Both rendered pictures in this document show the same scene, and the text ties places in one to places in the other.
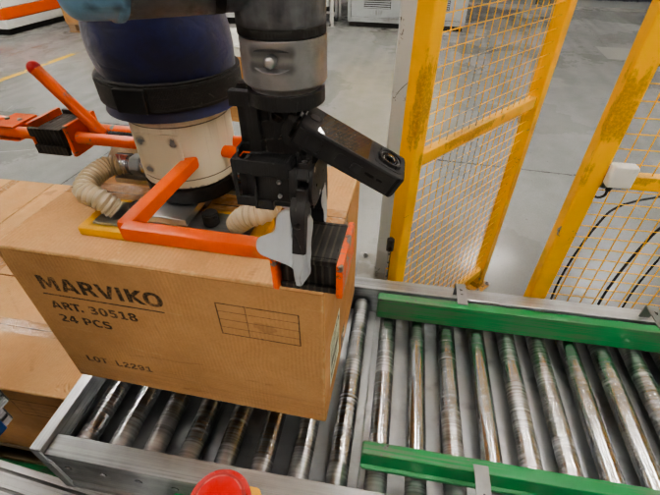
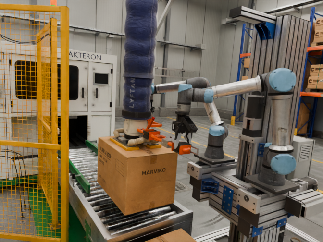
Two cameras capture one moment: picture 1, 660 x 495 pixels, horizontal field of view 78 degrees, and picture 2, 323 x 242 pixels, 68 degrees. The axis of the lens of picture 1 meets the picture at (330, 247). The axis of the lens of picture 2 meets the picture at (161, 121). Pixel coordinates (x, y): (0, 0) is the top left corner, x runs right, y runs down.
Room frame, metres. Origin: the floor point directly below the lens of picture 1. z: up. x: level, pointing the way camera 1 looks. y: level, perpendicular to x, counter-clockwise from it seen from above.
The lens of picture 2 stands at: (1.81, 1.70, 1.56)
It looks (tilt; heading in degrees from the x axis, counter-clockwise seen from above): 9 degrees down; 226
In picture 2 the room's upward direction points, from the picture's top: 4 degrees clockwise
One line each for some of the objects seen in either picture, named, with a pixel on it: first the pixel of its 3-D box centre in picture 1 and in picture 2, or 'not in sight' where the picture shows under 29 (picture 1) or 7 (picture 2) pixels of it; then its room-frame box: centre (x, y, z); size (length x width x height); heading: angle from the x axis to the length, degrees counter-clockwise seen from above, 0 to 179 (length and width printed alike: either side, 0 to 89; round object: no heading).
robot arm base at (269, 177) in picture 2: not in sight; (271, 172); (0.39, 1.20, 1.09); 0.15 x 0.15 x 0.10
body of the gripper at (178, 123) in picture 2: not in sight; (181, 122); (0.80, 0.82, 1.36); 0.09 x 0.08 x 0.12; 78
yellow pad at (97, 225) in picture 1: (176, 219); (145, 139); (0.60, 0.28, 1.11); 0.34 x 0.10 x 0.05; 78
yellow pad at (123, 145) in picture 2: not in sight; (123, 141); (0.78, 0.24, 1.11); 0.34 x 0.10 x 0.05; 78
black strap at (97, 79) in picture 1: (170, 77); (136, 113); (0.69, 0.26, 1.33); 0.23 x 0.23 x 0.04
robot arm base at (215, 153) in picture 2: not in sight; (214, 150); (0.27, 0.72, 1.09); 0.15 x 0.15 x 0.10
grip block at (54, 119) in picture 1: (66, 131); (151, 134); (0.74, 0.50, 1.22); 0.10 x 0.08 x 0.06; 168
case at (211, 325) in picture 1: (217, 273); (133, 168); (0.69, 0.26, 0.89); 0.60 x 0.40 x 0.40; 79
